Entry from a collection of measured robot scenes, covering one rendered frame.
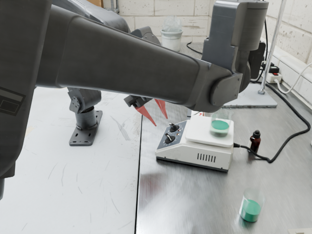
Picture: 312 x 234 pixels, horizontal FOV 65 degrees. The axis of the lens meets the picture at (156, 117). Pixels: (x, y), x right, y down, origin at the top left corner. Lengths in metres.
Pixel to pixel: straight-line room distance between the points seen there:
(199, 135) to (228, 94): 0.32
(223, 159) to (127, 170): 0.25
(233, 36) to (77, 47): 0.21
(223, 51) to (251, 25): 0.04
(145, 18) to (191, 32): 0.56
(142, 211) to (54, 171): 0.27
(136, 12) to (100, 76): 2.77
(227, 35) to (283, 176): 0.47
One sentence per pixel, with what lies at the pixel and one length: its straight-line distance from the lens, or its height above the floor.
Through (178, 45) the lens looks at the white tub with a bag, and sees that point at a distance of 1.60.
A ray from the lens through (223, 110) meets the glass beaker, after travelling 0.64.
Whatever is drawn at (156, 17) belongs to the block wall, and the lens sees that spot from 2.97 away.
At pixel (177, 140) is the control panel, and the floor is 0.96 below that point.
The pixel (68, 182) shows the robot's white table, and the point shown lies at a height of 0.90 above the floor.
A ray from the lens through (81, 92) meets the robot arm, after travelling 0.73.
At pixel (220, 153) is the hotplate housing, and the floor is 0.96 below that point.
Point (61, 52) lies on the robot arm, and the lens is 0.18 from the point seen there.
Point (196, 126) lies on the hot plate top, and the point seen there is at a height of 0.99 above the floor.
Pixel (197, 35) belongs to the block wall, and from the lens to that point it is 3.06.
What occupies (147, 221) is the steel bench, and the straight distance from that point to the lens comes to 0.55.
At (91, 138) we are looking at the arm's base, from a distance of 0.77.
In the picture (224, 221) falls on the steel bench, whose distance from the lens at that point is 0.57.
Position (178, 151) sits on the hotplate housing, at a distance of 0.64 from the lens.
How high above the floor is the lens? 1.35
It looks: 31 degrees down
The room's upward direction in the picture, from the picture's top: straight up
